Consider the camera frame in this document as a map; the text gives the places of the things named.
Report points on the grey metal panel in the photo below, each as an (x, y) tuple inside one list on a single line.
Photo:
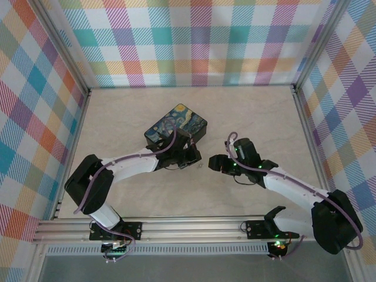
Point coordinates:
[(191, 270)]

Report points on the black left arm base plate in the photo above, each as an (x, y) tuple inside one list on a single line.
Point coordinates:
[(133, 230)]

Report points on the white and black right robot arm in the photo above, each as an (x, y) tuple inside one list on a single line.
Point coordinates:
[(293, 188)]

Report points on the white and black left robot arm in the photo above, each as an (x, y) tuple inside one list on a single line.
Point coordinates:
[(129, 166)]

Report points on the long aluminium mounting rail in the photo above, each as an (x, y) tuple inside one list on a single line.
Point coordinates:
[(191, 230)]

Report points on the short aluminium frame leg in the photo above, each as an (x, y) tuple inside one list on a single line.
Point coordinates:
[(355, 267), (35, 264)]

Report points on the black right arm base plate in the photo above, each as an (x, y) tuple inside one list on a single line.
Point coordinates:
[(255, 229)]

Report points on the black box with painted lid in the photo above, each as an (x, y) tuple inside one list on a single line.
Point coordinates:
[(182, 117)]

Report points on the aluminium table side rail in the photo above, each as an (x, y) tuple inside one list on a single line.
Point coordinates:
[(77, 132), (308, 132)]

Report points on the aluminium frame post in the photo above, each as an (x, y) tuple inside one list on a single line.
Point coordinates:
[(319, 44), (65, 50)]

